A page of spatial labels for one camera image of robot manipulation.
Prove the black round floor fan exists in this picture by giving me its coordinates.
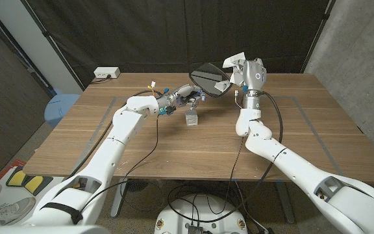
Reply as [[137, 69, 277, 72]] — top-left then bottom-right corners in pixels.
[[125, 178, 150, 192]]

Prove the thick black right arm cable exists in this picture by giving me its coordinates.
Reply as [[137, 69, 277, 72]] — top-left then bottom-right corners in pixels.
[[167, 91, 284, 225]]

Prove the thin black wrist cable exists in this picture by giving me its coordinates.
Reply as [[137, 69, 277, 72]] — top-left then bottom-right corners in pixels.
[[78, 112, 160, 214], [224, 135, 245, 204]]

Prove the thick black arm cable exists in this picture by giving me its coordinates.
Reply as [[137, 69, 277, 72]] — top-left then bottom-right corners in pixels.
[[62, 89, 162, 179], [167, 91, 284, 225]]

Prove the white table leg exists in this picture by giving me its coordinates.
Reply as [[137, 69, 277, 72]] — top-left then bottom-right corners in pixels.
[[110, 177, 129, 218]]

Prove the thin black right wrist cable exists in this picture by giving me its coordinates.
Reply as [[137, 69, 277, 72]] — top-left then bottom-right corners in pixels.
[[224, 135, 245, 204]]

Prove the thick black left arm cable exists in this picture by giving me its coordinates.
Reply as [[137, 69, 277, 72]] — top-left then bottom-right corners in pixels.
[[62, 89, 162, 179]]

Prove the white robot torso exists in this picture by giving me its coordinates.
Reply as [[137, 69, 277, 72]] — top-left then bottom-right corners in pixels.
[[0, 225, 110, 234]]

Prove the white power strip box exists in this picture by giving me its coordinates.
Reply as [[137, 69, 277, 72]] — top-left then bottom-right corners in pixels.
[[93, 66, 121, 80]]

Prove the blue round stool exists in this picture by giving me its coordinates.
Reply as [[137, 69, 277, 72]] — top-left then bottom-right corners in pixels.
[[44, 93, 82, 129]]

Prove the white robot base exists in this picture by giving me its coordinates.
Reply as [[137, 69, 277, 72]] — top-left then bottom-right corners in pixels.
[[153, 194, 249, 234]]

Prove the black backdrop stand pole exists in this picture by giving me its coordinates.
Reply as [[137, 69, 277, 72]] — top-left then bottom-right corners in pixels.
[[300, 0, 336, 74], [21, 0, 86, 91]]

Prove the white paper napkin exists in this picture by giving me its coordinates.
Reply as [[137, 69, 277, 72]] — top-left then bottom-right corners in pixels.
[[213, 51, 247, 92]]

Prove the translucent white cube block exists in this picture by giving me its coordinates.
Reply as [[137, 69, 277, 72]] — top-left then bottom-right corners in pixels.
[[185, 109, 199, 127]]

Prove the yellow and black floor mat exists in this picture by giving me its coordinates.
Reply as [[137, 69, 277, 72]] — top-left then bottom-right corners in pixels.
[[5, 166, 54, 196]]

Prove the grey table leg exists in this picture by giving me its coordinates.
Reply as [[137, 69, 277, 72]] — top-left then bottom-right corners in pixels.
[[276, 181, 297, 224]]

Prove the thin black left wrist cable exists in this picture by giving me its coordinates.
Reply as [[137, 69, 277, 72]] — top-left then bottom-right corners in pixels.
[[78, 112, 160, 214]]

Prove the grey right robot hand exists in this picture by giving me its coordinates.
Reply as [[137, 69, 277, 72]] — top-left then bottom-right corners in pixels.
[[231, 57, 268, 110]]

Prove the black backdrop curtain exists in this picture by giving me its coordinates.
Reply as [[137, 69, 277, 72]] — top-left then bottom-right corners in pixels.
[[21, 0, 332, 88]]

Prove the black floor cable tangle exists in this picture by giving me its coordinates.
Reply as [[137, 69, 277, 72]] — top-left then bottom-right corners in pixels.
[[167, 183, 240, 234]]

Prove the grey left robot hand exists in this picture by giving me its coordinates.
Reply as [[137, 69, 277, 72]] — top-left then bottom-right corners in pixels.
[[156, 83, 206, 115]]

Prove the white floor board red edge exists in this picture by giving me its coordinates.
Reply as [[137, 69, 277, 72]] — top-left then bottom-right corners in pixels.
[[0, 159, 50, 212]]

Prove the black hand mirror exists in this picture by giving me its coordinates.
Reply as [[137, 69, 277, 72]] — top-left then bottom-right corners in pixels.
[[186, 62, 234, 110]]

